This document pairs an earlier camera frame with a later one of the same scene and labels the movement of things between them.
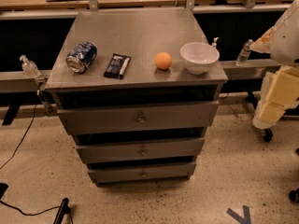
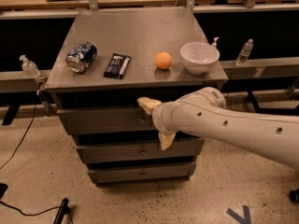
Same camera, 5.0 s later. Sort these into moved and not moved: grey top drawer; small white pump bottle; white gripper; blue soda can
Moved: white gripper
Not moved: grey top drawer; blue soda can; small white pump bottle
